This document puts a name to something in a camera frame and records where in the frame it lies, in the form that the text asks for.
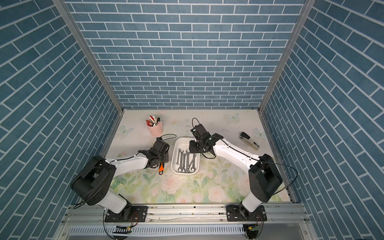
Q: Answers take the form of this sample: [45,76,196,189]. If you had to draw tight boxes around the large silver open-end wrench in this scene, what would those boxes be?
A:
[178,153,186,173]

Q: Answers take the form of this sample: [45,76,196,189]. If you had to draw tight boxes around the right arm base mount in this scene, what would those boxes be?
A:
[226,204,267,222]

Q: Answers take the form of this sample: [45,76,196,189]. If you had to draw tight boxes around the pink pen cup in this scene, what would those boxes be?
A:
[147,122,163,138]

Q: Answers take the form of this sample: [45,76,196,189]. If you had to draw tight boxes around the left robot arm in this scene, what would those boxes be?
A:
[71,138,170,214]

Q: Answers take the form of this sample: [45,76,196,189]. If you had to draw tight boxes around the black grey stapler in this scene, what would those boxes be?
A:
[239,132,260,151]

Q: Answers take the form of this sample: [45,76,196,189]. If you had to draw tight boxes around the white storage box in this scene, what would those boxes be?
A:
[171,137,200,175]

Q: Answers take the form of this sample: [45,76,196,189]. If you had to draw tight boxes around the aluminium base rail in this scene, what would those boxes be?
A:
[61,202,311,226]

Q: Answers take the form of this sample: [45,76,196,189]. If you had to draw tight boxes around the orange handled adjustable wrench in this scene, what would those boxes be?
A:
[159,163,165,175]

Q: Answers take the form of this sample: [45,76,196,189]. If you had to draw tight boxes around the pens in cup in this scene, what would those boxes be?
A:
[146,116,161,127]

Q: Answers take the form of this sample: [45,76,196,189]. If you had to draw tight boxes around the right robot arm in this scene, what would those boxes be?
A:
[189,124,283,216]

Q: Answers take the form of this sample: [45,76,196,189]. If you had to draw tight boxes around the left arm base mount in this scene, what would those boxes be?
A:
[105,206,149,224]

